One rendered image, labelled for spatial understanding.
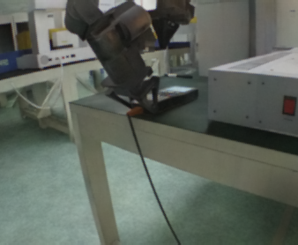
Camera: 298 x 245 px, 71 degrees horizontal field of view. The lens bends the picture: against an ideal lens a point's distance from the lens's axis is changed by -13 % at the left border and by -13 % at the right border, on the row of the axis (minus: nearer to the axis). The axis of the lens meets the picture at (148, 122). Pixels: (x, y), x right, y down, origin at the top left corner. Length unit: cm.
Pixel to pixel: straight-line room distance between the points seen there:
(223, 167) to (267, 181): 8
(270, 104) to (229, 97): 7
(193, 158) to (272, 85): 20
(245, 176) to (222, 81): 17
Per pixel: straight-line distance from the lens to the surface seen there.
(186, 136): 44
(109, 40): 43
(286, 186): 41
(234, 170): 42
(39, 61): 214
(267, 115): 41
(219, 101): 44
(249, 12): 91
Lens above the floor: 91
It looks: 20 degrees down
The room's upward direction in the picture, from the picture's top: 4 degrees counter-clockwise
